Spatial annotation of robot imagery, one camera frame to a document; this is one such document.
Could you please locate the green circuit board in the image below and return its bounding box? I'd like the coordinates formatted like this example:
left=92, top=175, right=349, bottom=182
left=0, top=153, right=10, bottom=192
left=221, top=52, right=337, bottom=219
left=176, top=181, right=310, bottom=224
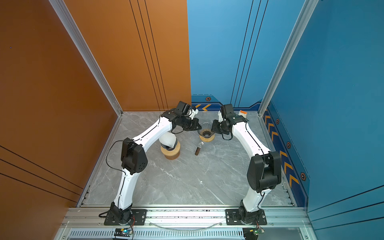
left=114, top=228, right=134, bottom=240
left=243, top=228, right=265, bottom=240

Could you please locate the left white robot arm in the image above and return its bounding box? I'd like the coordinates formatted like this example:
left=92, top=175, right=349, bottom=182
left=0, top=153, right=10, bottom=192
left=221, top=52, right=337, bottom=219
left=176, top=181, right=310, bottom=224
left=110, top=101, right=202, bottom=219

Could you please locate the left aluminium corner post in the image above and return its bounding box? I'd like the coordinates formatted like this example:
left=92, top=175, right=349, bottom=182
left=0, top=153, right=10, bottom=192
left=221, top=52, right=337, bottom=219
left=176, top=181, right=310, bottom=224
left=48, top=0, right=124, bottom=117

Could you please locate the coffee filter paper pack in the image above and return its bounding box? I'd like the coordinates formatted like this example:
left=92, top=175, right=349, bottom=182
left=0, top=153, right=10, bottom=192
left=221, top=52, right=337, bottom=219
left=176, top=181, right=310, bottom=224
left=239, top=110, right=248, bottom=118

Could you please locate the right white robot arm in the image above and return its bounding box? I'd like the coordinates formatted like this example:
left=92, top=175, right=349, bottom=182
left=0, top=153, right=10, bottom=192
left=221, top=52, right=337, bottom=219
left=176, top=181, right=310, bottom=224
left=212, top=104, right=282, bottom=225

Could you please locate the white paper coffee filter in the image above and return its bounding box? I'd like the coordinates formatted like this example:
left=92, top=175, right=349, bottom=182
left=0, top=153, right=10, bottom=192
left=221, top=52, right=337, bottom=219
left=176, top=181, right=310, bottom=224
left=159, top=132, right=178, bottom=151

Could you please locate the wooden dripper holder ring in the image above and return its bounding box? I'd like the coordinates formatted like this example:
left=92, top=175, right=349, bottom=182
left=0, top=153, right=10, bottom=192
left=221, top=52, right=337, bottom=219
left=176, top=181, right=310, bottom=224
left=160, top=141, right=182, bottom=155

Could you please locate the grey ribbed glass dripper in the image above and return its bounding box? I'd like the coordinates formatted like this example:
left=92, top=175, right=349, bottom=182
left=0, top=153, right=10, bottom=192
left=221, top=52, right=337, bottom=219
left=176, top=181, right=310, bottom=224
left=198, top=123, right=215, bottom=139

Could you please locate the aluminium corner post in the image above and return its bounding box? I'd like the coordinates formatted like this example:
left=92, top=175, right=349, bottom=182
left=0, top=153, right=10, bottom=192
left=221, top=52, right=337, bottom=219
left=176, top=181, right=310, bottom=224
left=258, top=0, right=319, bottom=117
left=48, top=0, right=124, bottom=117

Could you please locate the front aluminium rail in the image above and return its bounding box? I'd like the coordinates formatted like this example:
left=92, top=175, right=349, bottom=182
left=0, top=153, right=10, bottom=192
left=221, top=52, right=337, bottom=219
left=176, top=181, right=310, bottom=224
left=54, top=205, right=317, bottom=240

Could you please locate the right aluminium corner post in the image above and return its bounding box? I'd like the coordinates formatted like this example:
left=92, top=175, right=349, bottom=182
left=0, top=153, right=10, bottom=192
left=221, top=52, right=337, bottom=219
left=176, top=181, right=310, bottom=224
left=258, top=0, right=319, bottom=117

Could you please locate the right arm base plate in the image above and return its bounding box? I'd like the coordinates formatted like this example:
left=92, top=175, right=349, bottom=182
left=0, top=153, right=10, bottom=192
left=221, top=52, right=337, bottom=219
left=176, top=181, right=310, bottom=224
left=225, top=208, right=268, bottom=226

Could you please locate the left green circuit board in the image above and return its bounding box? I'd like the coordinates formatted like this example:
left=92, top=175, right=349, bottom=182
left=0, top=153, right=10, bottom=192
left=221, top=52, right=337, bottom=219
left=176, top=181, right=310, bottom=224
left=114, top=228, right=134, bottom=240

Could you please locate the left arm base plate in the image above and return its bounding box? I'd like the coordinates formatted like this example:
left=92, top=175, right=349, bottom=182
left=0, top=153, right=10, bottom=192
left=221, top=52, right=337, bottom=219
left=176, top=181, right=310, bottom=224
left=104, top=209, right=147, bottom=227

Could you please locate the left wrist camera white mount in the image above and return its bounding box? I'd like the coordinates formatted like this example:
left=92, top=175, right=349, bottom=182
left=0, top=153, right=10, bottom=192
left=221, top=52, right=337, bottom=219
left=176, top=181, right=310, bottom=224
left=187, top=106, right=199, bottom=120

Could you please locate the right green circuit board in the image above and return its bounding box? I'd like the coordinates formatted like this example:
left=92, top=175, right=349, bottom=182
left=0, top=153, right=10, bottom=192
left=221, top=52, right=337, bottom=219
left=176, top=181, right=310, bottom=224
left=243, top=228, right=265, bottom=240

